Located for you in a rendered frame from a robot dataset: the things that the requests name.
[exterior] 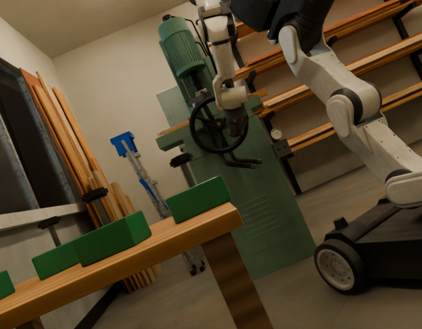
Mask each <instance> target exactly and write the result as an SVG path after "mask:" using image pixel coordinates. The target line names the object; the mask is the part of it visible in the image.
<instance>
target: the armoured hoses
mask: <svg viewBox="0 0 422 329"><path fill-rule="evenodd" d="M196 105H197V102H194V103H193V107H194V108H195V107H196ZM203 108H204V110H205V112H206V113H207V115H208V117H209V119H210V120H212V121H214V120H215V119H214V117H213V115H212V113H211V111H210V110H209V108H208V106H207V104H206V105H204V106H203ZM198 116H200V117H202V118H204V116H203V113H202V112H201V110H199V112H198ZM202 124H203V126H204V128H205V129H206V131H207V133H208V135H209V137H210V139H211V141H212V143H213V145H214V147H215V148H220V147H219V145H218V143H217V141H216V139H215V138H214V135H213V133H212V131H211V130H210V127H209V125H208V124H207V122H205V121H202ZM223 140H224V144H225V147H228V146H229V143H228V141H227V140H226V138H225V137H224V135H223ZM218 155H219V157H220V159H221V160H222V162H223V163H224V165H225V166H230V167H237V168H238V167H240V168H250V169H255V163H256V164H261V163H262V160H261V159H244V158H238V157H236V156H235V155H234V153H233V151H231V152H229V155H230V156H231V158H232V160H233V161H235V162H237V163H232V162H228V161H227V160H226V159H225V156H224V154H218ZM244 163H245V164H244ZM247 163H253V164H247Z"/></svg>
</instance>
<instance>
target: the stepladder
mask: <svg viewBox="0 0 422 329"><path fill-rule="evenodd" d="M133 139H135V137H134V135H133V134H132V133H131V132H130V131H127V132H126V133H123V134H120V135H118V136H115V137H114V138H111V139H110V142H111V144H112V145H114V146H115V147H116V150H117V152H118V155H119V156H123V158H126V157H127V158H128V159H129V162H130V163H131V165H132V167H133V169H134V170H135V172H136V174H137V176H138V178H139V182H141V184H142V185H143V187H144V188H145V190H146V192H147V194H148V196H149V197H150V199H151V201H152V203H153V205H154V206H155V208H156V210H157V212H158V214H159V215H160V217H161V219H162V220H164V219H166V218H168V217H171V216H172V214H171V212H170V210H169V207H168V205H167V203H166V201H165V200H164V199H163V197H162V196H161V194H160V192H159V191H158V189H157V187H156V186H155V184H157V183H158V182H157V180H153V181H152V179H151V178H150V177H149V175H148V173H147V171H146V170H145V168H144V167H143V165H142V163H141V162H140V161H139V159H138V158H139V157H141V155H140V154H139V153H138V150H137V148H136V145H135V143H134V141H133ZM166 214H167V215H166ZM167 216H168V217H167ZM189 252H190V253H191V255H192V257H193V258H194V260H195V262H196V263H197V265H198V266H199V269H200V271H201V272H203V271H204V269H205V267H204V265H205V263H204V262H203V260H201V258H200V256H199V255H198V253H197V252H196V250H195V248H192V249H190V250H189ZM181 255H182V256H183V258H184V260H185V262H186V264H187V266H188V267H189V269H190V273H191V275H192V276H193V275H195V274H196V272H197V271H196V268H197V267H196V265H195V264H194V263H193V262H192V260H191V258H190V257H189V255H188V253H187V251H185V252H183V253H181Z"/></svg>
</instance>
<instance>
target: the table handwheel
mask: <svg viewBox="0 0 422 329"><path fill-rule="evenodd" d="M213 101H216V98H215V95H213V96H210V97H207V98H205V99H203V100H202V101H201V102H199V103H198V104H197V105H196V107H195V108H194V109H193V111H192V113H191V116H190V120H189V130H190V133H191V136H192V138H193V140H194V141H195V143H196V144H197V145H198V146H199V147H200V148H201V149H203V150H205V151H207V152H209V153H214V154H224V153H229V152H231V151H233V150H235V149H236V148H237V147H239V145H241V143H243V141H244V139H245V137H246V135H247V133H248V122H247V124H246V126H245V128H244V134H243V135H242V136H241V135H240V136H239V138H238V140H237V141H236V142H235V143H234V144H232V145H230V146H228V147H225V144H224V140H223V133H222V130H223V129H224V127H225V121H226V117H224V118H223V119H221V118H216V119H215V120H214V121H212V120H209V119H206V118H203V117H200V116H197V114H198V112H199V110H200V109H201V108H202V107H203V106H204V105H206V104H208V103H210V102H213ZM195 119H199V120H201V121H205V122H207V123H211V124H213V128H214V129H215V130H216V131H218V132H219V137H220V140H221V147H222V148H212V147H210V146H207V145H206V144H204V143H203V142H202V141H201V140H200V138H199V137H198V136H197V133H196V130H195Z"/></svg>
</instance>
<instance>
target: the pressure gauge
mask: <svg viewBox="0 0 422 329"><path fill-rule="evenodd" d="M282 135H283V132H282V130H281V129H280V128H277V127H276V128H273V129H272V130H271V132H270V137H271V138H272V139H274V140H277V141H278V143H280V142H281V141H280V138H281V137H282Z"/></svg>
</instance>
